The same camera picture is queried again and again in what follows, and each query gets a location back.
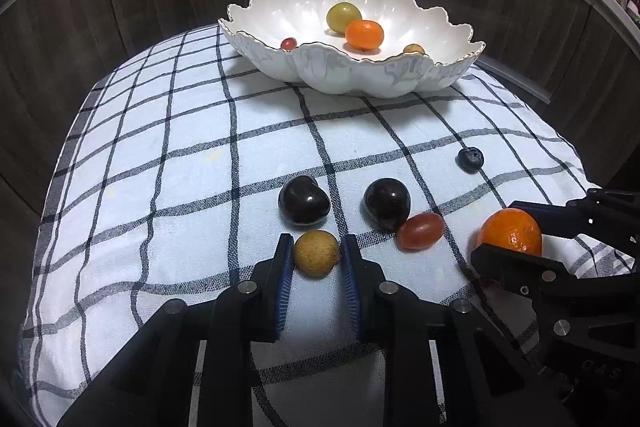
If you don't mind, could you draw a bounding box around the white blue checked cloth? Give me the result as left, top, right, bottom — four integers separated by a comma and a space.
20, 24, 636, 427

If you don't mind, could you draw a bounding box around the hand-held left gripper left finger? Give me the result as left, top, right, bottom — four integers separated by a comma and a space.
55, 233, 296, 427

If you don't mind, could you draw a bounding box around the blueberry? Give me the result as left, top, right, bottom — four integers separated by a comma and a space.
458, 147, 485, 174

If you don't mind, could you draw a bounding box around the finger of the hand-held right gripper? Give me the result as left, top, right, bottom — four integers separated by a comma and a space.
510, 189, 640, 253
469, 243, 640, 308

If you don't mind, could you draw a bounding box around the dark cherry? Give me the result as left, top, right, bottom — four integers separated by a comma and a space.
363, 178, 412, 230
278, 175, 331, 225

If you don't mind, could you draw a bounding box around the orange tangerine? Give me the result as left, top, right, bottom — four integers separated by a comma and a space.
479, 208, 543, 258
345, 20, 385, 52

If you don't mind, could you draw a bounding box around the grey metal cabinet rail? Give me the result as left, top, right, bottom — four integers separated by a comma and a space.
472, 57, 553, 104

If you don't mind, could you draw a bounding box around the green tangerine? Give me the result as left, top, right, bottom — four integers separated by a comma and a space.
326, 2, 363, 34

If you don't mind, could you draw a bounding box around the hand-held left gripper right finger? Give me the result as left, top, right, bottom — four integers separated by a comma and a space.
340, 234, 576, 427

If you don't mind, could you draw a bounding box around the white scalloped ceramic bowl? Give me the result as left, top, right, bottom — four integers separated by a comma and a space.
218, 0, 487, 100

